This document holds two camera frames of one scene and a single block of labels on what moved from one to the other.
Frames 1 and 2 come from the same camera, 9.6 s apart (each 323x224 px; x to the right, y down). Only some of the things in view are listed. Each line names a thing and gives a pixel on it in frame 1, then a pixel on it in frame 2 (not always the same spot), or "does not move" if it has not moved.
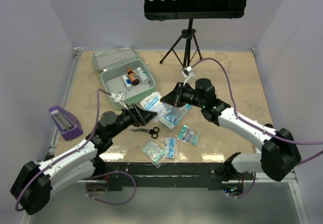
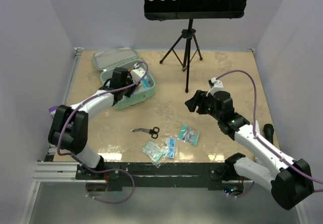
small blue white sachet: x=170 y=145 does not move
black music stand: x=172 y=1 does not move
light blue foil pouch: x=173 y=116 to x=145 y=83
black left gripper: x=142 y=117 to x=129 y=94
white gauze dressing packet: x=151 y=101 to x=139 y=89
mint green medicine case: x=127 y=79 does not move
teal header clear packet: x=187 y=135 does not move
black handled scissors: x=154 y=131 does not move
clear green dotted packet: x=156 y=153 does not move
